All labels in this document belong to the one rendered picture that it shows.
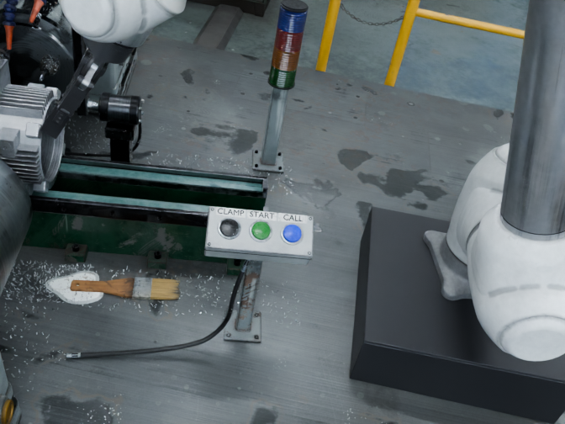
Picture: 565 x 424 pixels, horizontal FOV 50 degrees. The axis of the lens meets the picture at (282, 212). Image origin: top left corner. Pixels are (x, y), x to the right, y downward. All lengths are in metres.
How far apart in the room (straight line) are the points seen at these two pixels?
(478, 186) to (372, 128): 0.75
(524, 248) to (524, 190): 0.09
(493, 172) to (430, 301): 0.26
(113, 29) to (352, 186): 0.93
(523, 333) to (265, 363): 0.45
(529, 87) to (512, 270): 0.26
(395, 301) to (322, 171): 0.54
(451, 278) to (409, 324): 0.14
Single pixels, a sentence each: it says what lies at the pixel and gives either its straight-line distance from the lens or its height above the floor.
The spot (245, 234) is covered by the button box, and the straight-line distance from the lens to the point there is 0.97.
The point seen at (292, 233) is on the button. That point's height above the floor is 1.07.
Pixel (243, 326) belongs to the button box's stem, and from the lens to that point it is 1.16.
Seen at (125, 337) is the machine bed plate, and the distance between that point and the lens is 1.15.
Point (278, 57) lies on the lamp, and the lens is 1.39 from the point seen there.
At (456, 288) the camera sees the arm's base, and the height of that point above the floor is 0.93.
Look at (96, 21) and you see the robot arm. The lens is 0.75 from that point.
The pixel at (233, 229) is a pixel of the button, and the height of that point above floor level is 1.07.
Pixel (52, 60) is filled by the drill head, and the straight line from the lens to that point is 1.37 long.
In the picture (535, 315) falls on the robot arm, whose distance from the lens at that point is 0.92.
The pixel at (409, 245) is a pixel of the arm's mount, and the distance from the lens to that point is 1.27.
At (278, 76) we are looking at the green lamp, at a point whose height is 1.06.
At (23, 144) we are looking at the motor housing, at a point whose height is 1.05.
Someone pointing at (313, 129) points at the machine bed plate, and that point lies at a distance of 1.74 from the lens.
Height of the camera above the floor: 1.72
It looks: 40 degrees down
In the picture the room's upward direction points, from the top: 11 degrees clockwise
